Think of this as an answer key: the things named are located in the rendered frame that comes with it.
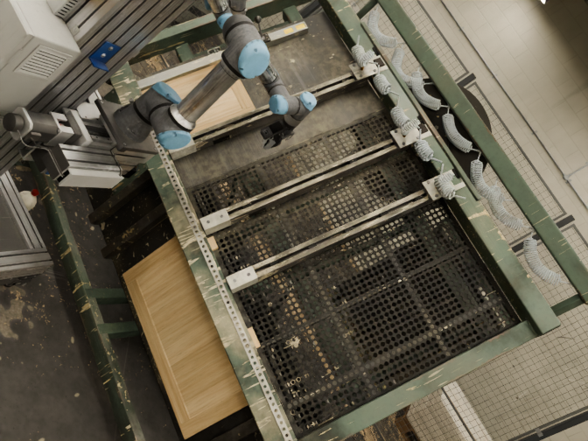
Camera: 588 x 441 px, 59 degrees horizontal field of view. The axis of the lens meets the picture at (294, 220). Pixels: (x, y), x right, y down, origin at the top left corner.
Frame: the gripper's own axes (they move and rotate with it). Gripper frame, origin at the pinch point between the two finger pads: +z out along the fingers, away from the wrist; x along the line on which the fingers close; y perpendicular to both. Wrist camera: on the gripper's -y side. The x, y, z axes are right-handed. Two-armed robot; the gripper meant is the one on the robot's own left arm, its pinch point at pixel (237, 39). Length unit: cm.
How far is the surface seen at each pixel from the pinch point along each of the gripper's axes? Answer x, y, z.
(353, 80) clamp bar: 62, 15, -1
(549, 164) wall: 377, -171, 319
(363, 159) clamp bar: 68, 60, 1
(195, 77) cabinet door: -19.1, 18.0, 12.0
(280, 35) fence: 21.5, -12.2, 4.9
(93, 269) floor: -67, 105, 87
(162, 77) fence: -35.4, 21.6, 11.4
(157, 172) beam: -27, 76, 12
